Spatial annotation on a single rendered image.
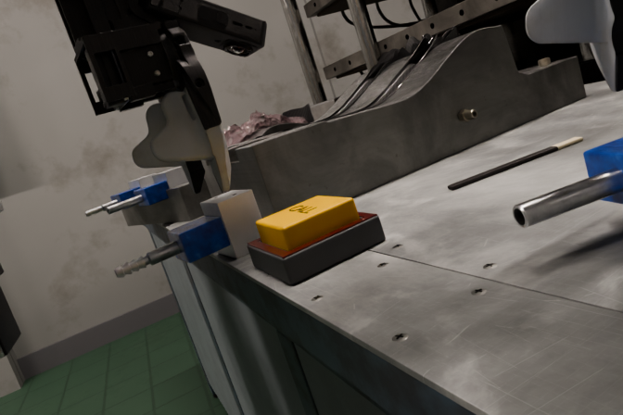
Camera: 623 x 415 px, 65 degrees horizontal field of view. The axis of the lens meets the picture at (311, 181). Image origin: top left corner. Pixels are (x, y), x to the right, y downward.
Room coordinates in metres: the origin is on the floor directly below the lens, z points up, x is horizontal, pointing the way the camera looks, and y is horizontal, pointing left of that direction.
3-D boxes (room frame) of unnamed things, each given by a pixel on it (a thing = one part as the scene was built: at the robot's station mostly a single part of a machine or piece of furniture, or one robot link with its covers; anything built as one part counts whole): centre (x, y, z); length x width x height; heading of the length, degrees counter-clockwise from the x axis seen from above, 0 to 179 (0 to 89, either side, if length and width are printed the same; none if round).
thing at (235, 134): (0.99, 0.09, 0.90); 0.26 x 0.18 x 0.08; 131
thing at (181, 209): (1.00, 0.09, 0.85); 0.50 x 0.26 x 0.11; 131
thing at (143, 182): (0.85, 0.33, 0.85); 0.13 x 0.05 x 0.05; 131
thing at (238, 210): (0.43, 0.12, 0.83); 0.13 x 0.05 x 0.05; 119
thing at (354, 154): (0.70, -0.13, 0.87); 0.50 x 0.26 x 0.14; 114
